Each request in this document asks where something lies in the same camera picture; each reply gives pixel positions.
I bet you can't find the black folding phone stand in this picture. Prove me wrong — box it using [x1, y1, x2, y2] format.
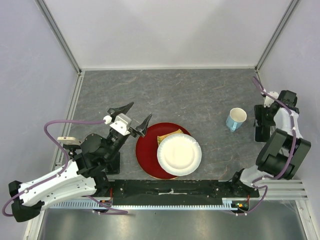
[104, 152, 121, 175]

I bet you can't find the pink case smartphone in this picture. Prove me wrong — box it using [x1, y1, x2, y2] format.
[57, 136, 82, 146]

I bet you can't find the black smartphone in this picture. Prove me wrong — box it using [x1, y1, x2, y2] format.
[254, 120, 271, 143]

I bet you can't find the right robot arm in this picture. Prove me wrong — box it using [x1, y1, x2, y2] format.
[229, 90, 311, 197]

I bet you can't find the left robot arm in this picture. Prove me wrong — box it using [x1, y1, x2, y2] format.
[2, 102, 152, 223]

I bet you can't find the red round plate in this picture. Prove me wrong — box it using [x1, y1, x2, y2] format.
[135, 122, 191, 180]

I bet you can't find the yellow sponge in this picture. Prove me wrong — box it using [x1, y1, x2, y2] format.
[157, 129, 184, 146]

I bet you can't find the blue white paper cup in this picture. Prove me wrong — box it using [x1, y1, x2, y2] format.
[225, 107, 247, 132]

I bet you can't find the white paper plate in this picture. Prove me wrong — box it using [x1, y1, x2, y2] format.
[156, 133, 202, 177]

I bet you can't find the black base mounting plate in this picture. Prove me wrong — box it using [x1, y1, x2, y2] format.
[94, 179, 260, 205]

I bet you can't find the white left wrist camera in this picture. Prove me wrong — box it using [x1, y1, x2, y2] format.
[103, 113, 132, 136]

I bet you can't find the grey slotted cable duct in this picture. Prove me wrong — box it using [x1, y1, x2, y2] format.
[50, 198, 250, 211]

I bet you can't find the right aluminium frame post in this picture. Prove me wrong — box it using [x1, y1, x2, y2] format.
[254, 0, 301, 74]

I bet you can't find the aluminium frame post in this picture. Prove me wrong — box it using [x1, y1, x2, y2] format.
[254, 0, 301, 74]
[35, 0, 82, 75]

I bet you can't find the left aluminium frame post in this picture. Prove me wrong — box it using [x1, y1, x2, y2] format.
[35, 0, 82, 75]

